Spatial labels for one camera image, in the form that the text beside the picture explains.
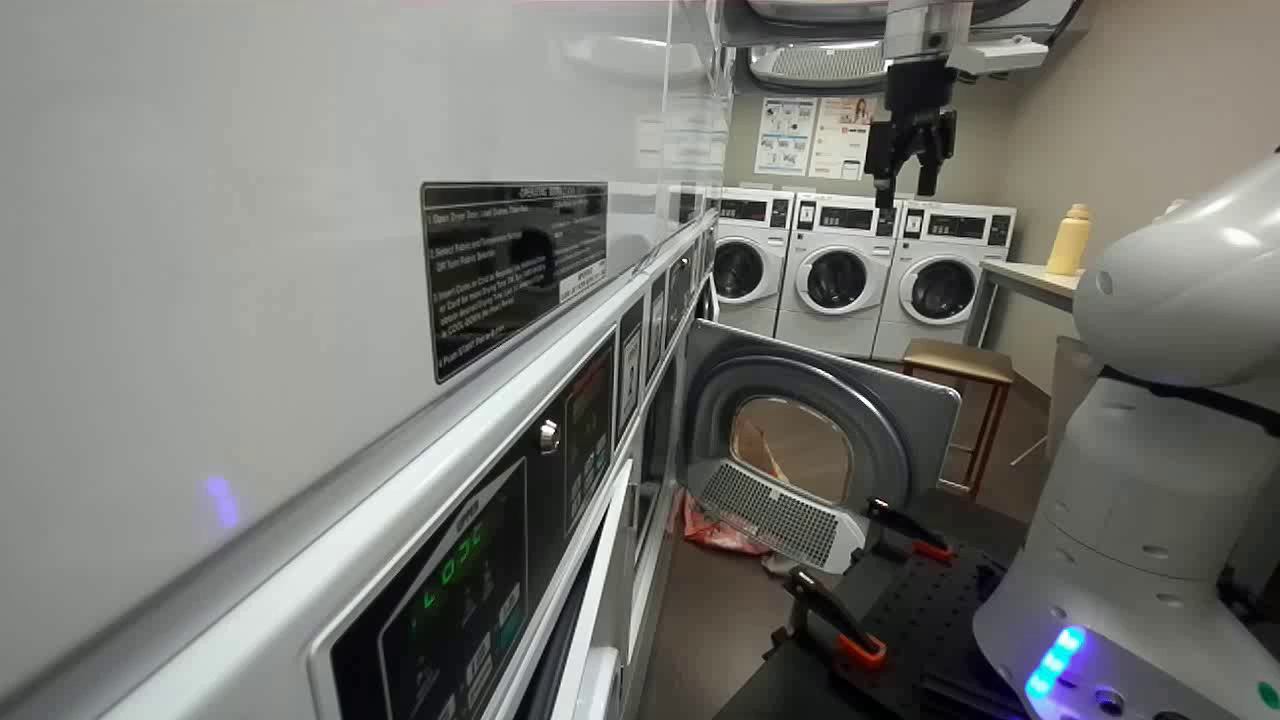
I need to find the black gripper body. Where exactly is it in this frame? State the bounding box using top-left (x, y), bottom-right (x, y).
top-left (876, 57), bottom-right (960, 146)

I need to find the white stacked dryer numbered 3-4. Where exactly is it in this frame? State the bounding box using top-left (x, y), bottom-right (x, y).
top-left (624, 0), bottom-right (736, 720)

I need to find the black dryer display panel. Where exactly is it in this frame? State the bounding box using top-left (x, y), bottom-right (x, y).
top-left (323, 331), bottom-right (622, 720)
top-left (669, 246), bottom-right (700, 346)

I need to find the white stacked dryer numbered 2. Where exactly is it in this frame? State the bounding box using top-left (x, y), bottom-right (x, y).
top-left (0, 0), bottom-right (672, 720)

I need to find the white front-load washer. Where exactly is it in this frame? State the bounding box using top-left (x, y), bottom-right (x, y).
top-left (775, 192), bottom-right (901, 360)
top-left (704, 183), bottom-right (802, 341)
top-left (873, 197), bottom-right (1019, 369)

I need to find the yellow bottle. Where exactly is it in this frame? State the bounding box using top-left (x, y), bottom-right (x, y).
top-left (1046, 199), bottom-right (1098, 279)

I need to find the wooden stool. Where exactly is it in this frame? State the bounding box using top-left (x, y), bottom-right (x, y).
top-left (901, 335), bottom-right (1019, 502)

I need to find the number 3 placard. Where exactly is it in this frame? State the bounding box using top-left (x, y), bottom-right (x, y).
top-left (649, 273), bottom-right (672, 375)

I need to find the black warning label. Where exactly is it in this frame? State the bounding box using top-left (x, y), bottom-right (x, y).
top-left (421, 178), bottom-right (611, 390)

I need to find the red bag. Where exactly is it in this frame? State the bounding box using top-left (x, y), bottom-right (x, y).
top-left (678, 494), bottom-right (775, 564)

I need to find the black breadboard table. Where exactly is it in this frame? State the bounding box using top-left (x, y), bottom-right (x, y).
top-left (715, 485), bottom-right (1037, 720)

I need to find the white wall poster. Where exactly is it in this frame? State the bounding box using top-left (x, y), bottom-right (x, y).
top-left (751, 93), bottom-right (822, 179)
top-left (809, 93), bottom-right (881, 183)

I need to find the wall counter shelf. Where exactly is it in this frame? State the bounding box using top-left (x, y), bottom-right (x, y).
top-left (981, 255), bottom-right (1083, 319)

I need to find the black clamp orange handle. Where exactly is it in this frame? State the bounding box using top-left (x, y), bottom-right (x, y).
top-left (856, 496), bottom-right (960, 570)
top-left (779, 564), bottom-right (898, 678)

